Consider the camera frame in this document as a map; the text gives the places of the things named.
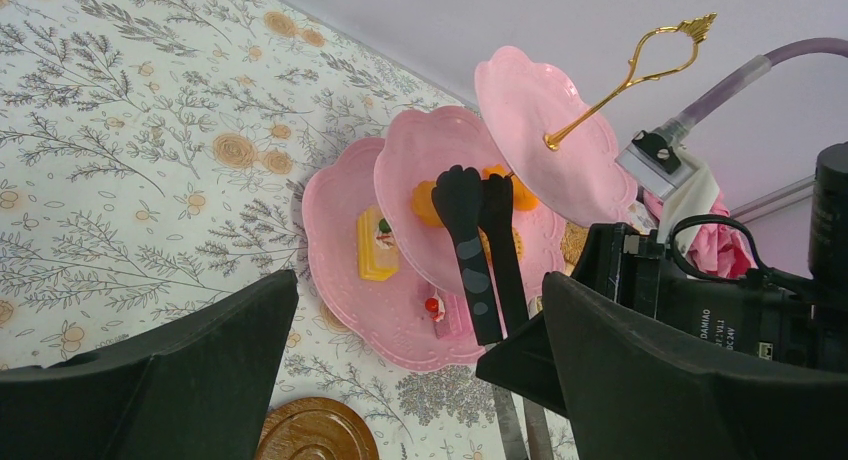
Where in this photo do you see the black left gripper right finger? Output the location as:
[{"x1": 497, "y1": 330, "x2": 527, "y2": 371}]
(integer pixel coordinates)
[{"x1": 543, "y1": 272, "x2": 847, "y2": 459}]

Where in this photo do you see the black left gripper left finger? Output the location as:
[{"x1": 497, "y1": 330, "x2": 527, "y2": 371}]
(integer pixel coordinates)
[{"x1": 1, "y1": 270, "x2": 299, "y2": 459}]

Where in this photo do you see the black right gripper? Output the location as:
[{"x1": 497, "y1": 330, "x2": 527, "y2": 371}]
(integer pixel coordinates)
[{"x1": 475, "y1": 223, "x2": 820, "y2": 418}]

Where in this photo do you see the pink cake slice toy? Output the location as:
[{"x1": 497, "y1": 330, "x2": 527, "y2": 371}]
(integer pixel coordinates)
[{"x1": 424, "y1": 290, "x2": 473, "y2": 340}]

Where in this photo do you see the small orange cookie toy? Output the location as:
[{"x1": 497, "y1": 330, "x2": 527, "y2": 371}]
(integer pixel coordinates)
[{"x1": 478, "y1": 227, "x2": 524, "y2": 265}]

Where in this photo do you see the orange star cookie toy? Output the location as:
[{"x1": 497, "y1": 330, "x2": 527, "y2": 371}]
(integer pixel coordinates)
[{"x1": 483, "y1": 164, "x2": 539, "y2": 211}]

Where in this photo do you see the yellow cake piece toy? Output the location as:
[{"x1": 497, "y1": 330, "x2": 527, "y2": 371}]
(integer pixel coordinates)
[{"x1": 356, "y1": 204, "x2": 400, "y2": 282}]

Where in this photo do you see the round orange cookie toy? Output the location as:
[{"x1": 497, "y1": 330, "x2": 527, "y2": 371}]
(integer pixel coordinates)
[{"x1": 411, "y1": 181, "x2": 444, "y2": 228}]

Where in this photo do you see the brown saucer left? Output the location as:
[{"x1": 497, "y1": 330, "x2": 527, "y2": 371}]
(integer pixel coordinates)
[{"x1": 255, "y1": 397, "x2": 379, "y2": 460}]

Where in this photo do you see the round woven brown coaster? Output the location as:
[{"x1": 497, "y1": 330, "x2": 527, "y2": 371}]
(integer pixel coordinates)
[{"x1": 561, "y1": 222, "x2": 589, "y2": 266}]

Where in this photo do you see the crumpled pink cloth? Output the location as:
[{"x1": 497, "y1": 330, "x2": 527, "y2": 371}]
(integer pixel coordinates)
[{"x1": 643, "y1": 191, "x2": 756, "y2": 279}]

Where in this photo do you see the pink three-tier cake stand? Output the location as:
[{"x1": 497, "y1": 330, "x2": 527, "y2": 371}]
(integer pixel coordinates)
[{"x1": 301, "y1": 13, "x2": 719, "y2": 373}]

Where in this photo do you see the floral tablecloth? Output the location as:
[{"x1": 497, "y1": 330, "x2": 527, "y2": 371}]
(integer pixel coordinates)
[{"x1": 1, "y1": 0, "x2": 504, "y2": 459}]

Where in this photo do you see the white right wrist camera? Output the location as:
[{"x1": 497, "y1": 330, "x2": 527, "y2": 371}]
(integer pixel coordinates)
[{"x1": 616, "y1": 130, "x2": 720, "y2": 242}]

